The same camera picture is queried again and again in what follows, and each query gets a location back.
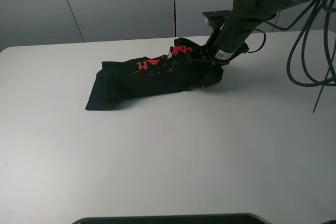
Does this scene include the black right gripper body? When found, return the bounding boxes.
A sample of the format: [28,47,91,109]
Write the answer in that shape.
[201,34,248,66]

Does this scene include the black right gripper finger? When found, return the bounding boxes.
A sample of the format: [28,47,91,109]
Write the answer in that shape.
[186,48,210,64]

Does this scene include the black printed t-shirt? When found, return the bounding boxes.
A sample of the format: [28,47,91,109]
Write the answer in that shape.
[85,38,223,111]

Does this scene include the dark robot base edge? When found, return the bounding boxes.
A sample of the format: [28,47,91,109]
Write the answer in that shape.
[74,214,269,224]

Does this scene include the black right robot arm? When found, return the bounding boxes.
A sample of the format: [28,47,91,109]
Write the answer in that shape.
[187,0,310,66]

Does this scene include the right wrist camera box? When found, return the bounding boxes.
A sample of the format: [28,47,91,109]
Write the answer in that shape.
[203,10,230,30]

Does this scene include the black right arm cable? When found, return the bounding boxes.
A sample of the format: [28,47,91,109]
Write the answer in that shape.
[246,0,336,114]

